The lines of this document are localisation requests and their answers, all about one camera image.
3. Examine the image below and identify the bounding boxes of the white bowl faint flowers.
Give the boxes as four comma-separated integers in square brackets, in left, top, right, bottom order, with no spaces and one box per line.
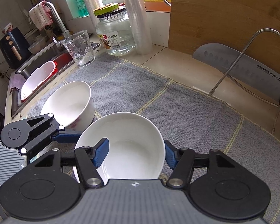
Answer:
[41,81,94,131]

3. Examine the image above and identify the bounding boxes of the plain white bowl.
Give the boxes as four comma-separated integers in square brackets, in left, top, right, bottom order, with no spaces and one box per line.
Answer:
[76,112,165,183]

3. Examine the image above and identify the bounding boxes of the steel kitchen faucet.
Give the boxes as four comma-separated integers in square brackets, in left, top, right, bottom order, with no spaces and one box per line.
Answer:
[41,1,71,47]

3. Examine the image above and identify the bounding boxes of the grey blue checked mat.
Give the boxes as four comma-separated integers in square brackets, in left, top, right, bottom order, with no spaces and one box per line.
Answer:
[25,52,280,224]

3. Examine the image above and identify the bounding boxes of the purple cleaning rag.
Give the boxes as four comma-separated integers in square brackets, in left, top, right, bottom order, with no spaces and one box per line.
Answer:
[9,73,26,93]

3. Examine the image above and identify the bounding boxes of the white pink colander basket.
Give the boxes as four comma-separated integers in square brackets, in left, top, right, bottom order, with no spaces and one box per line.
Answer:
[20,61,57,101]

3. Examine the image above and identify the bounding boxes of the stainless steel sink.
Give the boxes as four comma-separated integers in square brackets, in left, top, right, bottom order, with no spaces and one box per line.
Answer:
[9,41,75,119]

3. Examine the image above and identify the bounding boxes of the black air fryer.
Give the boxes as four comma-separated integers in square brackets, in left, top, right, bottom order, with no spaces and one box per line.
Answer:
[0,27,32,69]

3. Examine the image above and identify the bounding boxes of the clear glass mug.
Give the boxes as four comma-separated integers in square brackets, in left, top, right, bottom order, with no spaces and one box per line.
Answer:
[63,30,95,68]

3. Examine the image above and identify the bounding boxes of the glass jar green lid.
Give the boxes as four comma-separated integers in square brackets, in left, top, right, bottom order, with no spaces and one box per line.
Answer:
[94,3,136,56]

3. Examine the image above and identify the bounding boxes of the pink white dishcloth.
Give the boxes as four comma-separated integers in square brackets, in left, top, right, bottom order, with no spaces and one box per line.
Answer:
[29,1,53,31]

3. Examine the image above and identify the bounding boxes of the tall plastic wrap roll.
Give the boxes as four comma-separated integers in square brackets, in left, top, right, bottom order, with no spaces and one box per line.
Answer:
[124,0,152,55]

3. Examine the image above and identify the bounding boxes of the bamboo cutting board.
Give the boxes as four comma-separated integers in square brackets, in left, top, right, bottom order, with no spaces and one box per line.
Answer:
[168,0,280,74]

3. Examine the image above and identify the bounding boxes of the kitchen knife black handle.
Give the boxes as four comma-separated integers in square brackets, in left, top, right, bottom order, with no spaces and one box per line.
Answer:
[192,43,280,101]

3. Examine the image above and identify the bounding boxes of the metal wire board stand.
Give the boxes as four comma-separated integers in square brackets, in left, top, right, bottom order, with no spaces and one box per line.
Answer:
[209,28,280,134]

